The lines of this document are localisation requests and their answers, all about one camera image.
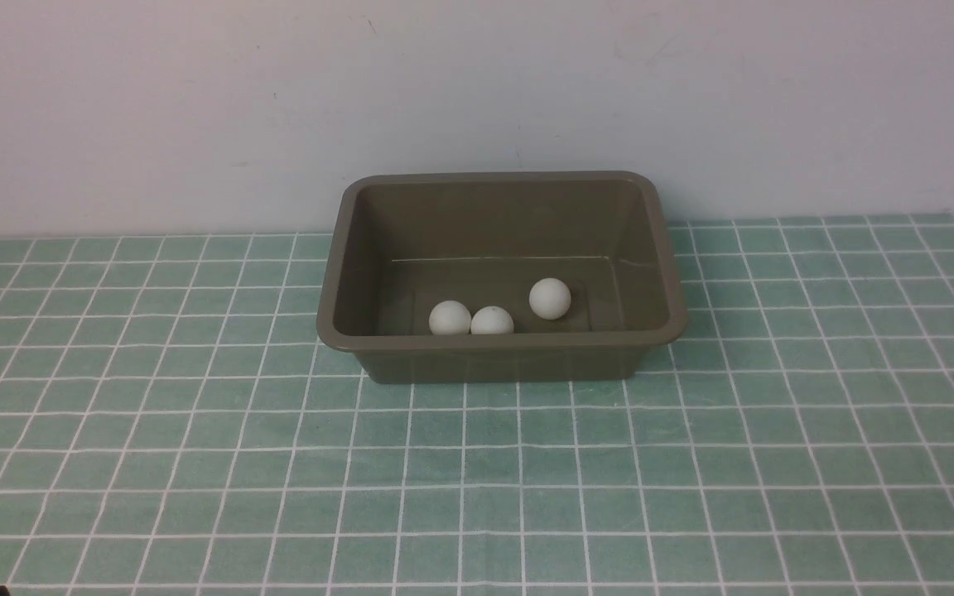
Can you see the green checkered tablecloth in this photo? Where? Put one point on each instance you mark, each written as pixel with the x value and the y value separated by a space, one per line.
pixel 170 424

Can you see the white ping-pong ball with mark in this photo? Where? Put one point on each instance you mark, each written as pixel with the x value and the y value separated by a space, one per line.
pixel 449 318

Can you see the olive green plastic bin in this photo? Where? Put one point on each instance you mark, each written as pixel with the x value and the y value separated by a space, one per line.
pixel 403 243

